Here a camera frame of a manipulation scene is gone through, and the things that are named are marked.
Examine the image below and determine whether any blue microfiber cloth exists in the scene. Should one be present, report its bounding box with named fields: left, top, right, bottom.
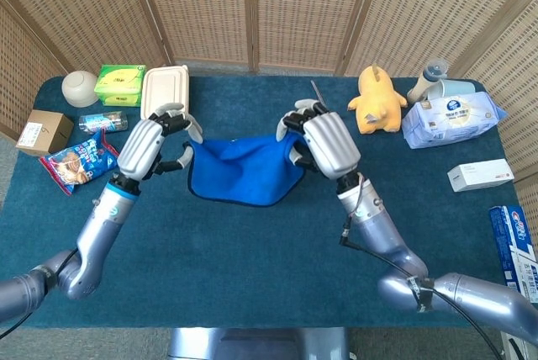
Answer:
left=187, top=131, right=307, bottom=209

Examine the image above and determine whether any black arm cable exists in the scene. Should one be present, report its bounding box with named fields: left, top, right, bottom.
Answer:
left=339, top=228, right=505, bottom=360
left=0, top=246, right=82, bottom=341

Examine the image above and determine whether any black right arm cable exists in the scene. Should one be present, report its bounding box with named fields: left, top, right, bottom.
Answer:
left=339, top=228, right=505, bottom=360

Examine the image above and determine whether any blue snack bag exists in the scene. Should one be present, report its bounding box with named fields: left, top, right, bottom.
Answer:
left=39, top=128, right=126, bottom=197

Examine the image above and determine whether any small white carton box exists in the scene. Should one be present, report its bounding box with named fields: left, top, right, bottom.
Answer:
left=446, top=158, right=515, bottom=193

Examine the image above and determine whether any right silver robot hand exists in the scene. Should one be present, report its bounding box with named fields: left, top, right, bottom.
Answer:
left=276, top=98, right=361, bottom=181

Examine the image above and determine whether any beige lidded lunch box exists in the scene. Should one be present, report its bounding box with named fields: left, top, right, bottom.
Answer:
left=140, top=65, right=190, bottom=122

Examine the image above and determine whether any wicker folding screen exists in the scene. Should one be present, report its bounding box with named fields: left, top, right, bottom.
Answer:
left=0, top=0, right=538, bottom=183

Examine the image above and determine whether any blue toothpaste box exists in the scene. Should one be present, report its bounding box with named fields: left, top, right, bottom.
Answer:
left=488, top=204, right=538, bottom=304

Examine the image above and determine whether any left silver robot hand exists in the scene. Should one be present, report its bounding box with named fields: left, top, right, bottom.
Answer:
left=116, top=102, right=204, bottom=180

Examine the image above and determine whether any baby bottle with blue cap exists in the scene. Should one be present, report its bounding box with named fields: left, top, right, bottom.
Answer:
left=406, top=58, right=449, bottom=103

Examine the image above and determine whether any light blue cup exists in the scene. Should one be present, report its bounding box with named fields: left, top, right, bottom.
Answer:
left=427, top=78, right=477, bottom=103

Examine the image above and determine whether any white wet wipes pack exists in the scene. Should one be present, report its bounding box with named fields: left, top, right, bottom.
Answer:
left=401, top=91, right=509, bottom=151

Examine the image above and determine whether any dark metal spoon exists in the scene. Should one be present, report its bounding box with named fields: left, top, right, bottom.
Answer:
left=310, top=79, right=328, bottom=109

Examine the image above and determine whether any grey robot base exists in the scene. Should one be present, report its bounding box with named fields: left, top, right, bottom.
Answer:
left=167, top=327, right=351, bottom=360

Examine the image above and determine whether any dark teal table cloth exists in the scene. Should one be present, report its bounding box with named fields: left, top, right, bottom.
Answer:
left=0, top=76, right=538, bottom=330

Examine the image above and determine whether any green tissue pack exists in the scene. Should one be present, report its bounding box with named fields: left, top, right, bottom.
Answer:
left=93, top=64, right=148, bottom=108

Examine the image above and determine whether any small cardboard box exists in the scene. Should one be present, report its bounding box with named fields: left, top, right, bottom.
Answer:
left=15, top=109, right=75, bottom=157

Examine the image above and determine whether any clear plastic snack bottle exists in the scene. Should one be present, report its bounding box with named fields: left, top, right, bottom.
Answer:
left=78, top=110, right=129, bottom=135

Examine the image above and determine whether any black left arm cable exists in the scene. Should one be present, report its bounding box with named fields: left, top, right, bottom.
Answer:
left=0, top=246, right=82, bottom=341

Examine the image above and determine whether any beige bowl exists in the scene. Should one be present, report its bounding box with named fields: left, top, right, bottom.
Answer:
left=61, top=70, right=100, bottom=109

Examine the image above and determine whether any yellow plush toy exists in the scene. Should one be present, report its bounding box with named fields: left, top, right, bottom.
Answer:
left=346, top=65, right=409, bottom=135

